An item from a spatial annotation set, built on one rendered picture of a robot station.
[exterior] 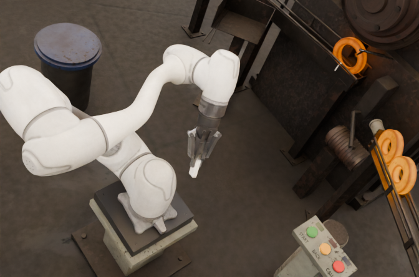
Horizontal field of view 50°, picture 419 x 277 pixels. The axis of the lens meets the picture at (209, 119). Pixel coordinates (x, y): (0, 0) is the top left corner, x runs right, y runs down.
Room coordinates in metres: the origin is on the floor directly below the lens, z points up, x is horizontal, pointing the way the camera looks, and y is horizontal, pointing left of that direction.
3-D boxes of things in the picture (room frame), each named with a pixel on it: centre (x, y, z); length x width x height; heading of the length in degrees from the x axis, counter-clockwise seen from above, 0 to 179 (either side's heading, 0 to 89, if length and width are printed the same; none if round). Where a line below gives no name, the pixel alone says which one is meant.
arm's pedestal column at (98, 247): (0.93, 0.09, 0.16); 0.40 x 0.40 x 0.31; 56
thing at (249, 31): (2.05, 0.05, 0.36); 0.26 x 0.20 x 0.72; 86
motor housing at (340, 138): (1.64, -0.68, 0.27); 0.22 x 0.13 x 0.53; 51
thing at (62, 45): (1.58, 0.78, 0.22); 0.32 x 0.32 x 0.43
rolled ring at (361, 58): (1.95, -0.51, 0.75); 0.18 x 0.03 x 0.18; 50
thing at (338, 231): (1.10, -0.65, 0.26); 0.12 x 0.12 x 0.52
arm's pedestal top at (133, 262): (0.93, 0.09, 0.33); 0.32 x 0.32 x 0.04; 56
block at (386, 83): (1.81, -0.70, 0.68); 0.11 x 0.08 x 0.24; 141
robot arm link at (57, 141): (0.61, 0.31, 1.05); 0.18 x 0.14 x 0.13; 150
